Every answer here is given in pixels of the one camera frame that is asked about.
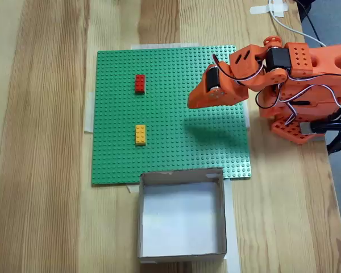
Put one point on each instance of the yellow lego block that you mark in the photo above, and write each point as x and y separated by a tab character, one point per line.
140	135

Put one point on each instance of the green lego baseplate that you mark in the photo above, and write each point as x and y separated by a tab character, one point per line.
173	142

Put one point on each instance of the red lego block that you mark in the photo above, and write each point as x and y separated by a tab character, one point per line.
140	84

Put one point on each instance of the open cardboard box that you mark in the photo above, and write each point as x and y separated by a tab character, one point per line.
182	221

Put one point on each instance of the masking tape strip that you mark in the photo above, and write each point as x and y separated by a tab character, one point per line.
281	7
233	227
164	46
88	113
258	10
247	116
132	188

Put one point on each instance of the black table clamp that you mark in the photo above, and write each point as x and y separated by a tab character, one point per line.
338	142

